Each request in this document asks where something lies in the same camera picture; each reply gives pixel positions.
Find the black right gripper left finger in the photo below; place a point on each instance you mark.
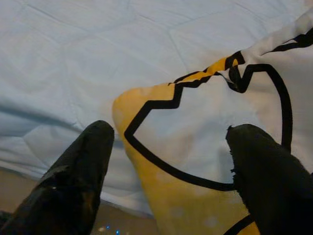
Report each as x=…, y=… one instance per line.
x=68, y=181

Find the yellow cartoon print blanket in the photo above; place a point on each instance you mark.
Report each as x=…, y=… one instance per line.
x=195, y=127

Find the white quilted mattress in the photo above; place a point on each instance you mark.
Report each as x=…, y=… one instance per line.
x=85, y=61

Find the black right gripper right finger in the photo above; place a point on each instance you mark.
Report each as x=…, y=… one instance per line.
x=276, y=186

